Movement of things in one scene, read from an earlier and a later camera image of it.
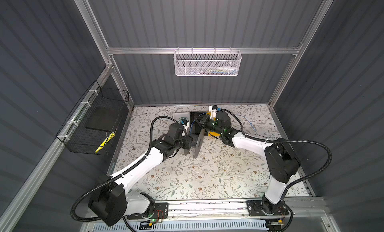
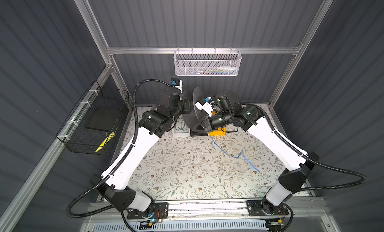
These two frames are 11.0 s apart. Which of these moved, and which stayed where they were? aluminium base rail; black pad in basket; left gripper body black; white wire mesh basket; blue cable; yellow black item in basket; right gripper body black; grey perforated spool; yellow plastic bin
Moved: left gripper body black; grey perforated spool; blue cable
Stayed: yellow black item in basket; aluminium base rail; yellow plastic bin; white wire mesh basket; black pad in basket; right gripper body black
